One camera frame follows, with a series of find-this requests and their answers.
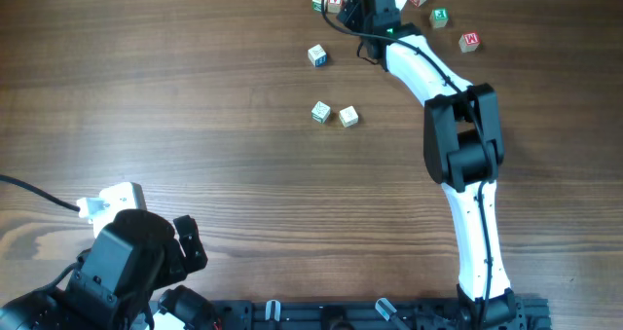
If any blue P letter block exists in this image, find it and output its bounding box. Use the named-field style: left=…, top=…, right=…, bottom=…
left=308, top=44, right=327, bottom=67

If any blue-sided snail block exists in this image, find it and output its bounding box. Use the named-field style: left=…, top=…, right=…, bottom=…
left=339, top=106, right=359, bottom=128

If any green-sided bird block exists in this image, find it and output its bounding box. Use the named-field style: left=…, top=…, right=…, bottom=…
left=311, top=101, right=331, bottom=124

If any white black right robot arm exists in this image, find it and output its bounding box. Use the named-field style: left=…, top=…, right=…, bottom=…
left=332, top=0, right=527, bottom=329

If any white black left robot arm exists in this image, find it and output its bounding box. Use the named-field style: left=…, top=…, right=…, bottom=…
left=1, top=209, right=208, bottom=329

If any red V letter block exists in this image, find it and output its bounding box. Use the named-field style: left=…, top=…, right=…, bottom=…
left=327, top=0, right=343, bottom=14

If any green Z letter block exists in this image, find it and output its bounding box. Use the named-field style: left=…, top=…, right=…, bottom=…
left=311, top=0, right=328, bottom=12

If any green E letter block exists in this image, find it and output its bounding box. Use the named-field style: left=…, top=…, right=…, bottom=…
left=429, top=8, right=449, bottom=29

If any red M letter block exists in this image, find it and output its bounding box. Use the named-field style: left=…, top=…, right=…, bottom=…
left=458, top=32, right=481, bottom=53

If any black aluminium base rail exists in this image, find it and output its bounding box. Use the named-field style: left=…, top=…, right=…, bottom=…
left=211, top=297, right=553, bottom=330

